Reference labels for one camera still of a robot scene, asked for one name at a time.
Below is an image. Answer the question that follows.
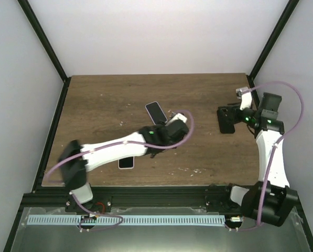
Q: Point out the right black frame post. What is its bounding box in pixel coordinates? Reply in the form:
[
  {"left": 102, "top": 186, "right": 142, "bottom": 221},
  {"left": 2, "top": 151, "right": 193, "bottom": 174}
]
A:
[{"left": 248, "top": 0, "right": 299, "bottom": 80}]

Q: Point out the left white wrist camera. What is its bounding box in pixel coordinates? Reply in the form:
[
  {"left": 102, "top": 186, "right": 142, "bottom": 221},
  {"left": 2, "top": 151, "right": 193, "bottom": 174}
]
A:
[{"left": 166, "top": 112, "right": 187, "bottom": 125}]

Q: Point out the black frame post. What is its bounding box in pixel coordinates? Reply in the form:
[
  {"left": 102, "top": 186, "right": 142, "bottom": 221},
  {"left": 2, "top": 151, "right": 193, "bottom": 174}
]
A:
[
  {"left": 248, "top": 0, "right": 299, "bottom": 80},
  {"left": 17, "top": 0, "right": 68, "bottom": 82}
]

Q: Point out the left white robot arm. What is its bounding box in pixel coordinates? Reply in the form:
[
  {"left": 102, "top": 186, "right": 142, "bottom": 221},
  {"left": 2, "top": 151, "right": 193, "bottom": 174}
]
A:
[{"left": 58, "top": 119, "right": 189, "bottom": 212}]

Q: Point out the light blue slotted cable duct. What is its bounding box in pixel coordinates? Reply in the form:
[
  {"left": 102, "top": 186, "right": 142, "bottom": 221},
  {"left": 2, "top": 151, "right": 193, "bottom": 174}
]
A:
[{"left": 27, "top": 215, "right": 225, "bottom": 226}]

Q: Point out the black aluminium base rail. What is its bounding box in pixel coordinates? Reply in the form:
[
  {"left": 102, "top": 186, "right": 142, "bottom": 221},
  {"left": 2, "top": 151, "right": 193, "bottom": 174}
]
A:
[{"left": 20, "top": 184, "right": 240, "bottom": 213}]

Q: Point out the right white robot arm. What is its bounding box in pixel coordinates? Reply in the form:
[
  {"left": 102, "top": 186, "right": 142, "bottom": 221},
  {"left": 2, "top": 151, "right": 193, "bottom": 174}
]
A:
[{"left": 221, "top": 88, "right": 298, "bottom": 227}]

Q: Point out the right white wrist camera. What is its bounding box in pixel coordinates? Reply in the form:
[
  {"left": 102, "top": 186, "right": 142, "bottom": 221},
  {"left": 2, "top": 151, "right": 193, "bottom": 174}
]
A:
[{"left": 236, "top": 87, "right": 253, "bottom": 111}]

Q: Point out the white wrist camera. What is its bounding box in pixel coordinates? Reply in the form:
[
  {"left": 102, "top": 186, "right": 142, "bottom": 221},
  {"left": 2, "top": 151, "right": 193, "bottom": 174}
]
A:
[
  {"left": 166, "top": 112, "right": 187, "bottom": 125},
  {"left": 236, "top": 87, "right": 253, "bottom": 111}
]

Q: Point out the black phone case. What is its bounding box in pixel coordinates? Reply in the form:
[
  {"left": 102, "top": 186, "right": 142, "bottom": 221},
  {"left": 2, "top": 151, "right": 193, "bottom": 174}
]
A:
[{"left": 217, "top": 107, "right": 235, "bottom": 134}]

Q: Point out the phone in lilac case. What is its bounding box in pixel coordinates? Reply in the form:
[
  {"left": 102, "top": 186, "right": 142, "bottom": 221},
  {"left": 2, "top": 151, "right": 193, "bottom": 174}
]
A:
[{"left": 145, "top": 101, "right": 168, "bottom": 124}]

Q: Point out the phone in pink case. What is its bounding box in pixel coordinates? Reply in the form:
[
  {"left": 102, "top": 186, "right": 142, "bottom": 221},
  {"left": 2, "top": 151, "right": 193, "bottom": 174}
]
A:
[{"left": 118, "top": 156, "right": 135, "bottom": 170}]

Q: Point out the left black frame post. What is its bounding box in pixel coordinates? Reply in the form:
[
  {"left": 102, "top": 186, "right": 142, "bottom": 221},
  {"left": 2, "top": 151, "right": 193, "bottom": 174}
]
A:
[{"left": 17, "top": 0, "right": 68, "bottom": 82}]

